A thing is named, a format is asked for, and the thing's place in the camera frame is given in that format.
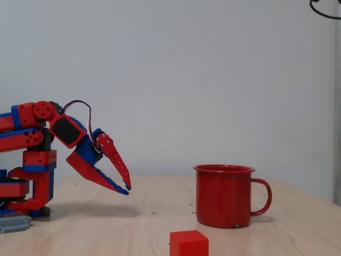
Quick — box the black cable loop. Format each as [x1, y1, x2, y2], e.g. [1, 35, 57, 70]
[309, 0, 341, 20]

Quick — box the gripper servo cable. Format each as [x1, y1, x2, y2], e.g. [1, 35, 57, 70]
[62, 100, 96, 146]

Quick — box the red enamel mug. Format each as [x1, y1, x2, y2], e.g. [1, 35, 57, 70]
[192, 164, 273, 229]

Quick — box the grey metal table clamp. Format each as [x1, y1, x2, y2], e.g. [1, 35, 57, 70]
[0, 215, 32, 235]

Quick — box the red cube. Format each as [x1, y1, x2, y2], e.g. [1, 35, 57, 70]
[169, 230, 209, 256]

